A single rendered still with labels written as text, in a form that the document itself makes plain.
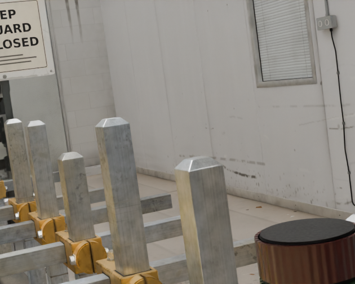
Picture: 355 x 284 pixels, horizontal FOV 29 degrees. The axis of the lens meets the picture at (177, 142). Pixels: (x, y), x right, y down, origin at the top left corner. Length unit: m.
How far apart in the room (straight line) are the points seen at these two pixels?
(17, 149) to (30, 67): 1.34
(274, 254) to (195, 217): 0.25
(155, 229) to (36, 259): 0.21
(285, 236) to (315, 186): 5.00
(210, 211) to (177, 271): 0.33
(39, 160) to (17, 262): 0.27
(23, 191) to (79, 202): 0.50
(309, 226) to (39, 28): 2.57
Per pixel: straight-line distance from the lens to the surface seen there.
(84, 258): 1.10
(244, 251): 0.99
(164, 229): 1.21
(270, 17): 5.71
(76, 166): 1.10
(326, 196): 5.30
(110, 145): 0.86
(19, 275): 2.07
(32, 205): 1.58
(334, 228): 0.40
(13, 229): 1.40
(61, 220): 1.36
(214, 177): 0.63
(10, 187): 2.15
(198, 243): 0.63
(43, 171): 1.35
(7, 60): 2.89
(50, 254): 1.16
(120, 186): 0.86
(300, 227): 0.41
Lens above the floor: 1.21
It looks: 6 degrees down
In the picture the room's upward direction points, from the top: 8 degrees counter-clockwise
